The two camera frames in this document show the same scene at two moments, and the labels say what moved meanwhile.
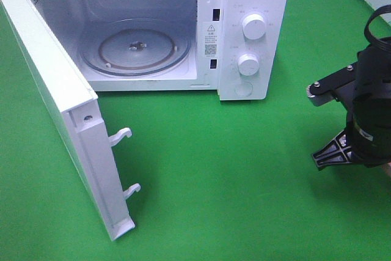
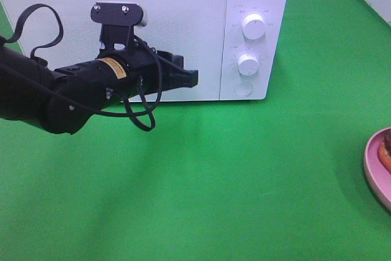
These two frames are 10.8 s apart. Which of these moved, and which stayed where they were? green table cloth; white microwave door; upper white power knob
Moved: white microwave door
Stayed: upper white power knob; green table cloth
